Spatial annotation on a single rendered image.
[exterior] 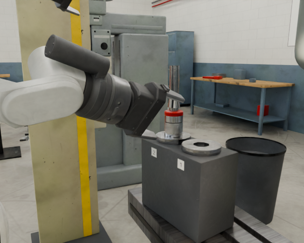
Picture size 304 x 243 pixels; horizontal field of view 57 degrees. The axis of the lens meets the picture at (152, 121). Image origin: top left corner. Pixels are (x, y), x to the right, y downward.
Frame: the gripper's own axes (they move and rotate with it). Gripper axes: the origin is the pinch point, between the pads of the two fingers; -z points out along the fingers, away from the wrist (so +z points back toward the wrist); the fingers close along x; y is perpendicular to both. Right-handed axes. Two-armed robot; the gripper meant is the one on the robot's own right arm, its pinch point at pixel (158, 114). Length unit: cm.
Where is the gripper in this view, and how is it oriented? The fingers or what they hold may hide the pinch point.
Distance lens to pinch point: 59.5
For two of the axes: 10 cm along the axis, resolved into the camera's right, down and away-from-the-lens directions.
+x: 5.5, -7.6, -3.5
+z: -7.2, -2.1, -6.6
